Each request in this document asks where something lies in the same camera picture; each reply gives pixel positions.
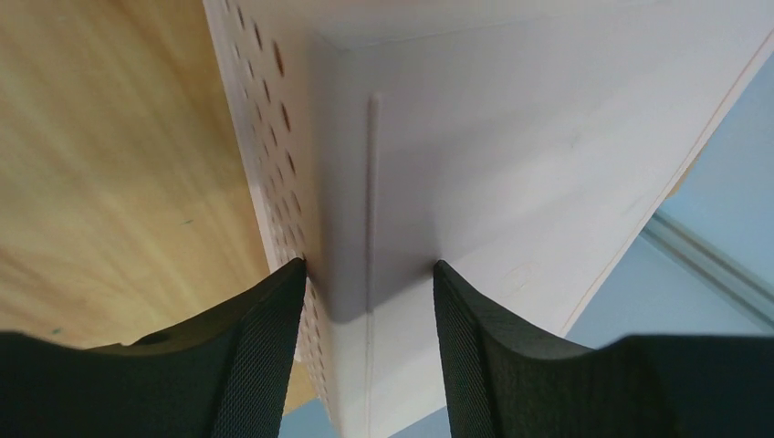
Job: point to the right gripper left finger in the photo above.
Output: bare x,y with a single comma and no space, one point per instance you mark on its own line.
222,373

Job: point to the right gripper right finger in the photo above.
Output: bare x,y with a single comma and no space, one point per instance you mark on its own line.
505,377

